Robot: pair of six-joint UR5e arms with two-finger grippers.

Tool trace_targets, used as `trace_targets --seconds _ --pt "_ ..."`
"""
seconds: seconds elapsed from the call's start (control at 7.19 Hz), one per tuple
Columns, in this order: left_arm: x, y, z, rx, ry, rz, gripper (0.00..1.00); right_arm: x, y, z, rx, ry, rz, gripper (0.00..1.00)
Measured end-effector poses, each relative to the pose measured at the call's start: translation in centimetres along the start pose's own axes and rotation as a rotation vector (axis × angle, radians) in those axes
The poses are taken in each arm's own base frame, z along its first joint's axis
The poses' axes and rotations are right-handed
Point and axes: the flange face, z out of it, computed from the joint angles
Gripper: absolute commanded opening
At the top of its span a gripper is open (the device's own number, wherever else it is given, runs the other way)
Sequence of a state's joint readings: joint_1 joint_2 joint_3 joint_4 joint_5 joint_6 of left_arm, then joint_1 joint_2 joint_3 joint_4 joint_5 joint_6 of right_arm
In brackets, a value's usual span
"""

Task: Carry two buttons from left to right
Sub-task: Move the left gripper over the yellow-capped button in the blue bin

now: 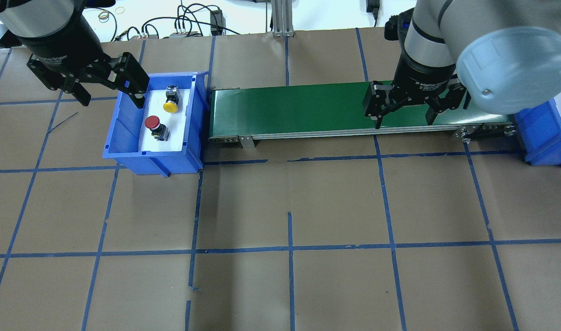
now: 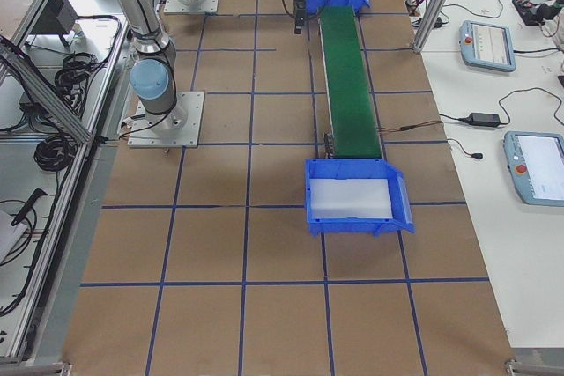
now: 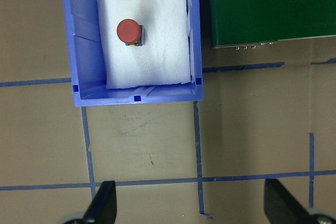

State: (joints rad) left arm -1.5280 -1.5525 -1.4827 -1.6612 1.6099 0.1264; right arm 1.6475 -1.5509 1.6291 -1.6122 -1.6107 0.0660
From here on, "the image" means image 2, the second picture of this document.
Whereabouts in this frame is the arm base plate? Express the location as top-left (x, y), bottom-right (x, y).
top-left (127, 91), bottom-right (205, 148)
top-left (163, 0), bottom-right (219, 15)

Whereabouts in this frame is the teach pendant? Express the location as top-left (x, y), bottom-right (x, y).
top-left (459, 20), bottom-right (516, 72)
top-left (503, 131), bottom-right (563, 207)

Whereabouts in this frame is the black circuit board box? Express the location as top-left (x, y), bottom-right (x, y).
top-left (512, 0), bottom-right (545, 26)

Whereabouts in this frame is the red black conveyor cable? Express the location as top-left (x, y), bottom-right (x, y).
top-left (378, 120), bottom-right (443, 135)

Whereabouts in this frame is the blue right storage bin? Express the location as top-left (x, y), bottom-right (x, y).
top-left (305, 159), bottom-right (415, 236)

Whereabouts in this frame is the brown paper mat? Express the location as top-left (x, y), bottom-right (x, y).
top-left (63, 0), bottom-right (512, 375)

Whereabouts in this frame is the green conveyor belt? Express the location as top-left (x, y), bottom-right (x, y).
top-left (320, 6), bottom-right (382, 159)

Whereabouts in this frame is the aluminium frame post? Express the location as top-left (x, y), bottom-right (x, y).
top-left (412, 0), bottom-right (469, 55)

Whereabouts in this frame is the far teach pendant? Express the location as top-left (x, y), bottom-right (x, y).
top-left (459, 20), bottom-right (516, 72)

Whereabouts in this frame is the white foam pad right bin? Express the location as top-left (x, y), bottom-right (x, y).
top-left (309, 179), bottom-right (393, 219)

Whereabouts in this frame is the black power adapter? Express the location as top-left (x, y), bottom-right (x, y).
top-left (466, 112), bottom-right (501, 128)

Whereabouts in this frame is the near teach pendant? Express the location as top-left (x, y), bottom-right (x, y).
top-left (503, 131), bottom-right (563, 207)

